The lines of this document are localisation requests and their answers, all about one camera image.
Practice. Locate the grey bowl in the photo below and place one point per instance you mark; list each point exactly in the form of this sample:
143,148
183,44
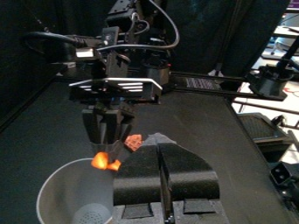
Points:
73,192

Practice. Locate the orange tangerine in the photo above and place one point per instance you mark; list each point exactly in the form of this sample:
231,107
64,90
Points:
99,162

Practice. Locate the black power connector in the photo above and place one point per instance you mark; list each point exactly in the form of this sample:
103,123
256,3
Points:
284,173

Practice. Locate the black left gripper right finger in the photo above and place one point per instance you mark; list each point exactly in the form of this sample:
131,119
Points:
191,178

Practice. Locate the black equipment box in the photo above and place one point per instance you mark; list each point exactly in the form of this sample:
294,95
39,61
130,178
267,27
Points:
260,128

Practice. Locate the black metal frame bar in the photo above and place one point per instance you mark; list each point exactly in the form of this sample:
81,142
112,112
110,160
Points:
210,84

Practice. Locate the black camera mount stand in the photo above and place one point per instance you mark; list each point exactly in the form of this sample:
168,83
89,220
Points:
272,78

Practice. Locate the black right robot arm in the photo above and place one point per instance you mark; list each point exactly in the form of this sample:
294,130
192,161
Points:
128,58

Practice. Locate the red-brown waffle toy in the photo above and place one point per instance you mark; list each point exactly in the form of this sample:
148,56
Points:
134,142

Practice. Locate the grey toy piece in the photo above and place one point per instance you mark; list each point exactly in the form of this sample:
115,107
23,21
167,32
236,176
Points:
158,138

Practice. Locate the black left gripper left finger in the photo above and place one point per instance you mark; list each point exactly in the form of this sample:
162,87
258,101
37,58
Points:
136,178

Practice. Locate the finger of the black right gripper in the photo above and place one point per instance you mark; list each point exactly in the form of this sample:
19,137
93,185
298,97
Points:
119,128
93,128

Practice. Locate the white desk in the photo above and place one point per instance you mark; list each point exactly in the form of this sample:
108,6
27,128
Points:
282,40

